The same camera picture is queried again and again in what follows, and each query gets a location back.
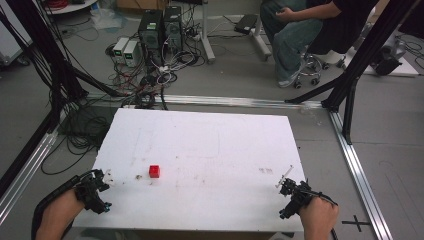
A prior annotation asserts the white panel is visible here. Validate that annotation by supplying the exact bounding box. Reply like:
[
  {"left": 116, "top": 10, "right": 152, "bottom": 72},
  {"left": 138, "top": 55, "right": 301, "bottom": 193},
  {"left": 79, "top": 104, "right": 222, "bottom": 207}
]
[{"left": 0, "top": 22, "right": 33, "bottom": 66}]

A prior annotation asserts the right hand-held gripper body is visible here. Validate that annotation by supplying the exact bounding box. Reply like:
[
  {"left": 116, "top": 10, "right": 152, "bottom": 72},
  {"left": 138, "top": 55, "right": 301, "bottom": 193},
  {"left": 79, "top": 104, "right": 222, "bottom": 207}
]
[{"left": 278, "top": 177, "right": 315, "bottom": 221}]

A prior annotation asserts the aluminium floor rail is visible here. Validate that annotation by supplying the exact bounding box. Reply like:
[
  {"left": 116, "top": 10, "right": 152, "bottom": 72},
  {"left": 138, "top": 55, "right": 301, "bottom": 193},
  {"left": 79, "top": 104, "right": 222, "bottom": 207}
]
[
  {"left": 0, "top": 130, "right": 61, "bottom": 225},
  {"left": 84, "top": 92, "right": 325, "bottom": 110},
  {"left": 328, "top": 109, "right": 395, "bottom": 240}
]

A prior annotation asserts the round white table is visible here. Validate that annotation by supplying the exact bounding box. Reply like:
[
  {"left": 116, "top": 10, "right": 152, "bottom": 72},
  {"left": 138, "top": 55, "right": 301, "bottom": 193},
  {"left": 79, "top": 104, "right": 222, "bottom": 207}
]
[{"left": 42, "top": 0, "right": 98, "bottom": 16}]

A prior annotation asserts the white power supply unit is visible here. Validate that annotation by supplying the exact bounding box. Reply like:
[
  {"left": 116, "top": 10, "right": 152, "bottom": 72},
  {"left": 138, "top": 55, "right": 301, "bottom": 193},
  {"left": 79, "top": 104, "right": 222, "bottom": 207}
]
[
  {"left": 123, "top": 40, "right": 141, "bottom": 68},
  {"left": 112, "top": 36, "right": 130, "bottom": 63}
]

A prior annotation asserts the person's left hand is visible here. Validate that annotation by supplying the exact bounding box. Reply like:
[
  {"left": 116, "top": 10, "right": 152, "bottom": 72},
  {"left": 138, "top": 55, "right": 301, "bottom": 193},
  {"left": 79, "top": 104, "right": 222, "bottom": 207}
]
[{"left": 35, "top": 188, "right": 86, "bottom": 240}]

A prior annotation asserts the person's right hand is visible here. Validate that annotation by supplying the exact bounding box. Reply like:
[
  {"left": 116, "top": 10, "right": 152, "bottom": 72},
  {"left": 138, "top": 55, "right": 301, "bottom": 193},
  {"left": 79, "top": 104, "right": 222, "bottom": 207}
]
[{"left": 298, "top": 196, "right": 340, "bottom": 240}]

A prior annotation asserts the tangle of floor cables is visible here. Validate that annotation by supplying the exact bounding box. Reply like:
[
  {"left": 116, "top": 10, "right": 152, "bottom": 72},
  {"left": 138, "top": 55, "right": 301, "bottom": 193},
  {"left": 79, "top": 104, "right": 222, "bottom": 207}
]
[{"left": 39, "top": 6, "right": 208, "bottom": 176}]

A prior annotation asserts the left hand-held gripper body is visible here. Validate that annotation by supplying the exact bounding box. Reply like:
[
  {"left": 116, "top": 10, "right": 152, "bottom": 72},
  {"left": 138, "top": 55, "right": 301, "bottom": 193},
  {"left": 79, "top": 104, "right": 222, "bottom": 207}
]
[{"left": 73, "top": 168, "right": 113, "bottom": 215}]

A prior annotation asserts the black computer tower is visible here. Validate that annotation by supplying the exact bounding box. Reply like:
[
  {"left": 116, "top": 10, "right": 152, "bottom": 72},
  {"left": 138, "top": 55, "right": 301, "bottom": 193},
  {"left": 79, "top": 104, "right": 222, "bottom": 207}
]
[
  {"left": 137, "top": 8, "right": 165, "bottom": 67},
  {"left": 162, "top": 5, "right": 184, "bottom": 52}
]

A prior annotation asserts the white desk leg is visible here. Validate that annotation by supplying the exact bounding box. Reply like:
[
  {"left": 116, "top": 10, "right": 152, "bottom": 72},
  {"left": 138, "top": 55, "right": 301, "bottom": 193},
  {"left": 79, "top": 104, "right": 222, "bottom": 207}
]
[
  {"left": 199, "top": 0, "right": 217, "bottom": 65},
  {"left": 249, "top": 14, "right": 273, "bottom": 62}
]

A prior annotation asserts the black frame strut with cables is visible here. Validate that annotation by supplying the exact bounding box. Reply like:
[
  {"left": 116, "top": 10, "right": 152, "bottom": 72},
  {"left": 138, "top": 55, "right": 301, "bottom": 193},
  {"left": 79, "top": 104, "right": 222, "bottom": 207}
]
[{"left": 0, "top": 0, "right": 128, "bottom": 134}]

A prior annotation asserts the black device on white board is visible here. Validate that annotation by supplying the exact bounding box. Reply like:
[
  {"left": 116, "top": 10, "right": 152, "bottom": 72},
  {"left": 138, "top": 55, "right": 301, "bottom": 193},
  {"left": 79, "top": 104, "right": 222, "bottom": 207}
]
[{"left": 344, "top": 31, "right": 420, "bottom": 78}]

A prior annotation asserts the clear plastic bag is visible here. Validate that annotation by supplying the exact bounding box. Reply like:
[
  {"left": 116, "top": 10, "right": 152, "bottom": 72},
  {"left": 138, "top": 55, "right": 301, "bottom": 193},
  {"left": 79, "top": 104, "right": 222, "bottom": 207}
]
[{"left": 89, "top": 7, "right": 129, "bottom": 32}]

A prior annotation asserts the chrome swivel stool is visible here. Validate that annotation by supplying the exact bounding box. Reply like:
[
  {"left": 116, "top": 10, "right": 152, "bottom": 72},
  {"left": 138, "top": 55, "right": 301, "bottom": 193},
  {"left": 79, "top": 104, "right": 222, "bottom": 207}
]
[{"left": 292, "top": 49, "right": 348, "bottom": 90}]

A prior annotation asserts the cardboard box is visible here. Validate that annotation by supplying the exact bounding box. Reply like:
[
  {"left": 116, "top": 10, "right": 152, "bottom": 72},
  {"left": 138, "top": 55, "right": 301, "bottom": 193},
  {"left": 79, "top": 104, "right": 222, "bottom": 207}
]
[{"left": 115, "top": 0, "right": 169, "bottom": 11}]

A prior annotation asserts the black flat case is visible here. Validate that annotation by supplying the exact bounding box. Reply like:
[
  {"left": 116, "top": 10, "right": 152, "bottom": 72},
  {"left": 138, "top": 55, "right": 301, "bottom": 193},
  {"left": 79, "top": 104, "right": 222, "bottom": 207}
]
[{"left": 233, "top": 13, "right": 259, "bottom": 36}]

